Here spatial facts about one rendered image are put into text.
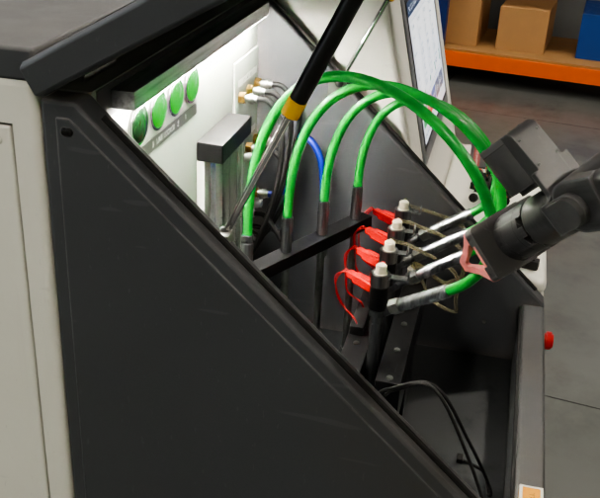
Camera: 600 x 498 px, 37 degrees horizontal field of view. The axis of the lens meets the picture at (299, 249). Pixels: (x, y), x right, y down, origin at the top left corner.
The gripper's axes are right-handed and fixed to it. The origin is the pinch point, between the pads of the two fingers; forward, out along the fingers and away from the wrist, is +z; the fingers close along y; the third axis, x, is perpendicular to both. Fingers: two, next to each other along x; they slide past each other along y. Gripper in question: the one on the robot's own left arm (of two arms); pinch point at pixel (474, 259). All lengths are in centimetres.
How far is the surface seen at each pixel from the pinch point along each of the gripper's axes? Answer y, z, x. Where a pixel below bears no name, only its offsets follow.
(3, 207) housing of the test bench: 46, 4, -31
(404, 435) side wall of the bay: 21.2, -1.8, 12.5
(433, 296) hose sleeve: 4.2, 6.0, 1.5
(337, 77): 3.4, 0.0, -27.9
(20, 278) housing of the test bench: 47, 9, -24
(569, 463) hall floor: -88, 140, 68
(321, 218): -2.8, 34.5, -17.6
